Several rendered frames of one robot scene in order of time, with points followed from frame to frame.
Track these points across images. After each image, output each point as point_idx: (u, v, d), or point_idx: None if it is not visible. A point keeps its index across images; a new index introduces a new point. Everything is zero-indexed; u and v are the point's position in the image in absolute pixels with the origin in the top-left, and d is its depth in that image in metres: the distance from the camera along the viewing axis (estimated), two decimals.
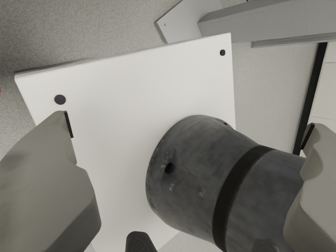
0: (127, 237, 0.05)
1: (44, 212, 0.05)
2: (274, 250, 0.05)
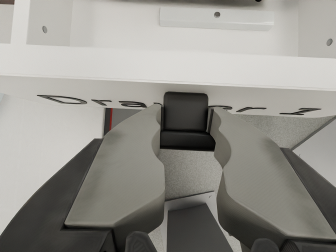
0: (127, 237, 0.05)
1: (121, 189, 0.06)
2: (274, 250, 0.05)
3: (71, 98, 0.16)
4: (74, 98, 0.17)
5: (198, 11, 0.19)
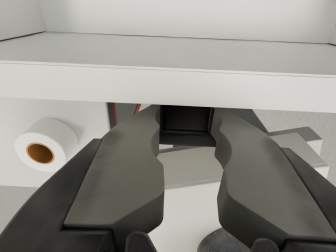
0: (127, 237, 0.05)
1: (121, 189, 0.06)
2: (274, 250, 0.05)
3: None
4: None
5: None
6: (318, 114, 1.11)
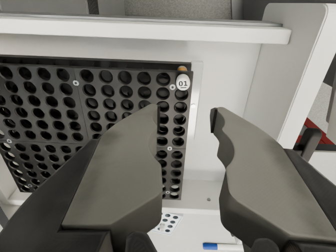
0: (127, 237, 0.05)
1: (119, 190, 0.06)
2: (274, 250, 0.05)
3: None
4: None
5: (189, 117, 0.27)
6: None
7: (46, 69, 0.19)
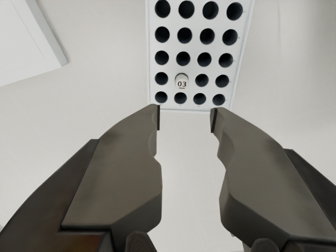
0: (127, 237, 0.05)
1: (119, 190, 0.06)
2: (274, 250, 0.05)
3: None
4: None
5: None
6: None
7: None
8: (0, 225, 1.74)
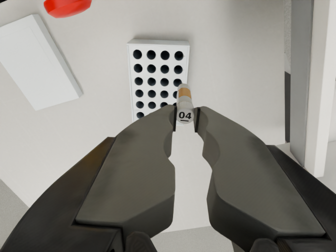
0: (127, 237, 0.05)
1: (132, 189, 0.06)
2: (274, 250, 0.05)
3: None
4: None
5: None
6: None
7: None
8: (10, 223, 1.87)
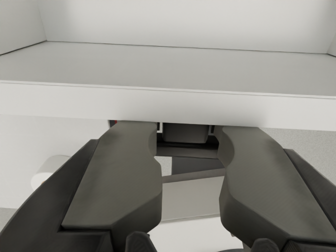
0: (127, 237, 0.05)
1: (119, 190, 0.06)
2: (274, 250, 0.05)
3: None
4: None
5: None
6: None
7: None
8: None
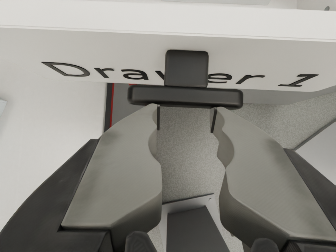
0: (127, 237, 0.05)
1: (119, 190, 0.06)
2: (274, 250, 0.05)
3: (75, 66, 0.17)
4: (77, 66, 0.17)
5: None
6: None
7: None
8: None
